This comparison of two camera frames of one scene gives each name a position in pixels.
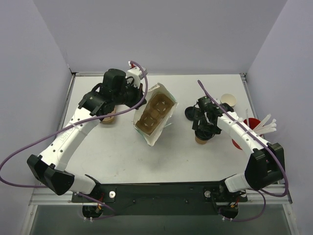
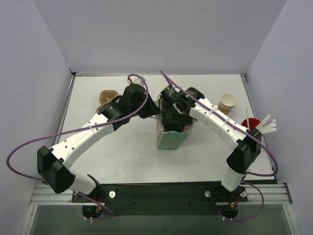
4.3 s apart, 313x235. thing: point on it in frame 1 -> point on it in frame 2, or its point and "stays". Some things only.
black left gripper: x=136 y=97 -> x=148 y=107
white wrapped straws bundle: x=260 y=129 stays
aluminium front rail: x=41 y=195 stays
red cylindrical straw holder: x=252 y=122 stays
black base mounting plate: x=161 y=199 stays
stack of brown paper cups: x=228 y=98 stays
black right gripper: x=202 y=133 -> x=173 y=118
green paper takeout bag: x=150 y=120 -> x=169 y=140
